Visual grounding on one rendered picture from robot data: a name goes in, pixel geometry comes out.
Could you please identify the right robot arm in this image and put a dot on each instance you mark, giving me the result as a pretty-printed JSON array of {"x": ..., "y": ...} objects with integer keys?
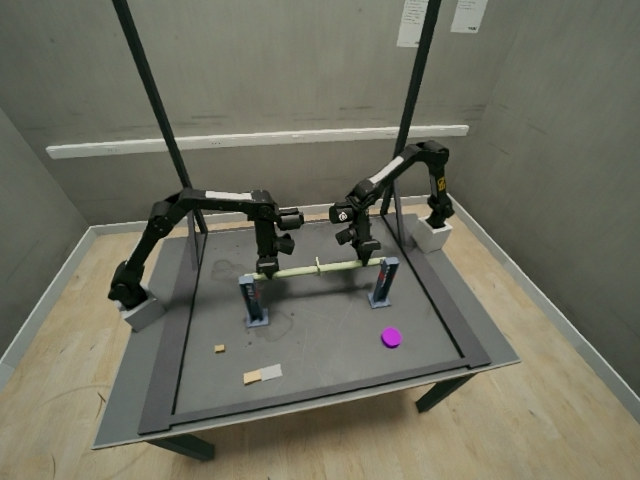
[{"x": 257, "y": 204}]

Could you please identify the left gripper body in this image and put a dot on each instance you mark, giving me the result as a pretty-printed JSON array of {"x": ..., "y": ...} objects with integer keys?
[{"x": 363, "y": 233}]

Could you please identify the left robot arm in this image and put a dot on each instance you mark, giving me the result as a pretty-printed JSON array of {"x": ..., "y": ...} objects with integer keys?
[{"x": 370, "y": 189}]

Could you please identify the purple cylinder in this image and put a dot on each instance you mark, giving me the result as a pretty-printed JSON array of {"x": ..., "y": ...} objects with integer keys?
[{"x": 391, "y": 338}]

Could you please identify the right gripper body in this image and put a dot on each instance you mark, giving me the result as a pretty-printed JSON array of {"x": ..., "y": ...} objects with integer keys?
[{"x": 265, "y": 247}]

